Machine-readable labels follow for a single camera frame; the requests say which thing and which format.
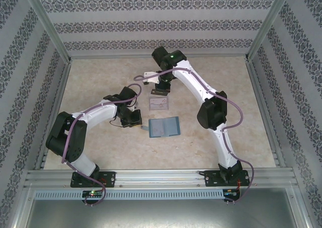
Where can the aluminium side rail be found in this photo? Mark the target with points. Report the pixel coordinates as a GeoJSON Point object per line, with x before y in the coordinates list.
{"type": "Point", "coordinates": [54, 112]}
{"type": "Point", "coordinates": [264, 112]}

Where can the controller board with green light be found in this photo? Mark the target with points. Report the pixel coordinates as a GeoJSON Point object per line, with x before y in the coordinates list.
{"type": "Point", "coordinates": [93, 193]}
{"type": "Point", "coordinates": [230, 192]}

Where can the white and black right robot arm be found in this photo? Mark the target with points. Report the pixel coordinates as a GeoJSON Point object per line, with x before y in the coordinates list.
{"type": "Point", "coordinates": [191, 83]}

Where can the grey metal sheet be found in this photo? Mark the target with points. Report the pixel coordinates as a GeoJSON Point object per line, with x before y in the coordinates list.
{"type": "Point", "coordinates": [161, 215]}

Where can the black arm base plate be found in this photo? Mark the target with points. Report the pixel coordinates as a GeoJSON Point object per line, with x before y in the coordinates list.
{"type": "Point", "coordinates": [211, 179]}
{"type": "Point", "coordinates": [110, 179]}

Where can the aluminium frame post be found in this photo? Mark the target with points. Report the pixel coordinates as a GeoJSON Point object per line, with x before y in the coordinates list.
{"type": "Point", "coordinates": [269, 24]}
{"type": "Point", "coordinates": [50, 29]}

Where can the dark grey card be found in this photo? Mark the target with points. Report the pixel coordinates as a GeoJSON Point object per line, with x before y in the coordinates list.
{"type": "Point", "coordinates": [157, 128]}

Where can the blue card holder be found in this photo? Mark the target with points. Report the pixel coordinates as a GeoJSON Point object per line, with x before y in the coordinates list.
{"type": "Point", "coordinates": [172, 127]}

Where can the long aluminium mounting rail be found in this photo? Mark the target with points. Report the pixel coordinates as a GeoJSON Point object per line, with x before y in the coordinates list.
{"type": "Point", "coordinates": [161, 179]}

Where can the thin aluminium back rail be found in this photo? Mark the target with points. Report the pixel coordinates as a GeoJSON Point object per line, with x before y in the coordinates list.
{"type": "Point", "coordinates": [158, 56]}

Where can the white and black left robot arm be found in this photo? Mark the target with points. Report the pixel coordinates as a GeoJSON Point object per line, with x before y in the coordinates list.
{"type": "Point", "coordinates": [100, 112]}

